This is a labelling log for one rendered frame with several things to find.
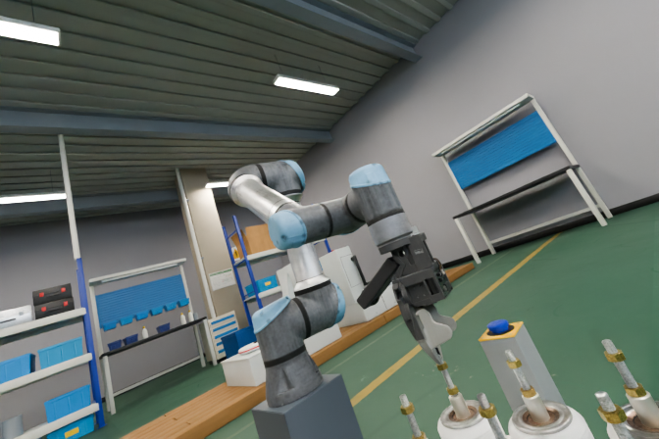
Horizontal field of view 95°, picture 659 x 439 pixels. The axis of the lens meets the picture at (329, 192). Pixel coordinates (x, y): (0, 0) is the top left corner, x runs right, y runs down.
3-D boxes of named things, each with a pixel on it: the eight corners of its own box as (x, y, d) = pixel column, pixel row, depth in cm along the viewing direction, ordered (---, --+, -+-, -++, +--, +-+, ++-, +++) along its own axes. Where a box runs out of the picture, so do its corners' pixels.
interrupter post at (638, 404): (673, 421, 33) (654, 390, 34) (665, 434, 32) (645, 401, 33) (646, 416, 35) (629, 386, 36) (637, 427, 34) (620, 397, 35)
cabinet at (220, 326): (208, 365, 522) (198, 324, 541) (233, 353, 554) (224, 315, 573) (219, 364, 483) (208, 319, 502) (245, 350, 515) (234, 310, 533)
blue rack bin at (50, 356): (42, 371, 357) (40, 353, 363) (83, 357, 383) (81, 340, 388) (38, 370, 323) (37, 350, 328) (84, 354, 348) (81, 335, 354)
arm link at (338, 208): (306, 213, 69) (327, 193, 60) (346, 203, 75) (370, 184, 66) (319, 245, 67) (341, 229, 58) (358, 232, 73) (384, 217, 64)
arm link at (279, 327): (257, 361, 83) (243, 312, 87) (300, 340, 90) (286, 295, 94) (269, 364, 73) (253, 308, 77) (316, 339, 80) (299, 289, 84)
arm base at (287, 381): (258, 406, 79) (247, 365, 81) (303, 376, 89) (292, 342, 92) (285, 409, 68) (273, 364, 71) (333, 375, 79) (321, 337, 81)
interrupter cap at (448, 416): (497, 412, 47) (495, 407, 47) (461, 438, 44) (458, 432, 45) (467, 399, 54) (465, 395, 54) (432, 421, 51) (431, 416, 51)
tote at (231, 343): (227, 364, 441) (220, 337, 451) (251, 351, 471) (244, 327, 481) (242, 361, 410) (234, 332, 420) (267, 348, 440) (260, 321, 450)
